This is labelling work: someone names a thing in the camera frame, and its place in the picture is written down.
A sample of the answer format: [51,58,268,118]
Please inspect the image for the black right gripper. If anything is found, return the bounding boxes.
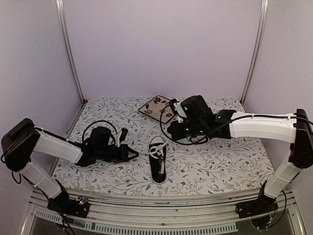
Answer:
[166,121,206,141]

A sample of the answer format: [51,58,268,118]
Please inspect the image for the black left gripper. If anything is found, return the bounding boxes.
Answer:
[96,144,139,163]

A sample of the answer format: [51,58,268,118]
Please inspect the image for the black canvas sneaker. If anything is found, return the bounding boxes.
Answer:
[148,136,167,184]

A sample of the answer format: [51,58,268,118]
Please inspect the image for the white shoelace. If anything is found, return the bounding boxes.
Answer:
[148,140,167,175]

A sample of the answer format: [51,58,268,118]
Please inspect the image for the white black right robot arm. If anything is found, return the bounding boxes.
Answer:
[167,95,313,213]

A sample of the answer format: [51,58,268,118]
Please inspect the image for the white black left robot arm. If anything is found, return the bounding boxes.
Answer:
[0,118,139,212]

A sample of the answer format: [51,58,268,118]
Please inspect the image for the square floral ceramic plate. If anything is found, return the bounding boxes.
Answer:
[138,95,176,124]

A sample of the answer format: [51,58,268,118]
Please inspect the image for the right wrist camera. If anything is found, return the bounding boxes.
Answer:
[169,99,187,123]

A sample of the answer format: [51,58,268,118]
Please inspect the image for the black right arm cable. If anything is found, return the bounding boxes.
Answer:
[159,105,210,145]

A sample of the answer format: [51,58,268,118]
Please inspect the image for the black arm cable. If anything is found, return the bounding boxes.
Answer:
[82,120,118,145]
[159,105,210,145]

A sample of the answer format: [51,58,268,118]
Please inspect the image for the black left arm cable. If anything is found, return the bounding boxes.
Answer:
[82,120,118,145]

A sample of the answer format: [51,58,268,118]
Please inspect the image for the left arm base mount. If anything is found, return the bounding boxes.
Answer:
[47,195,90,218]

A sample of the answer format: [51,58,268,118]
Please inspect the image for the aluminium front frame rail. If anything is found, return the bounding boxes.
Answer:
[23,188,304,235]

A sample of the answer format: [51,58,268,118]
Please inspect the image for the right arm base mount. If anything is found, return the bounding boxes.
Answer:
[235,196,278,218]

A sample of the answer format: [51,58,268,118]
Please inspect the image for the right aluminium corner post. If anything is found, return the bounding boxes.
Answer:
[240,0,269,106]

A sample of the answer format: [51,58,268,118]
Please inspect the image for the aluminium corner post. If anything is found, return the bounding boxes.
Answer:
[240,0,269,106]
[55,0,85,104]

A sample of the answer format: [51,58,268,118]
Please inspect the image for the left aluminium corner post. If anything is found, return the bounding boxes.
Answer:
[55,0,85,104]

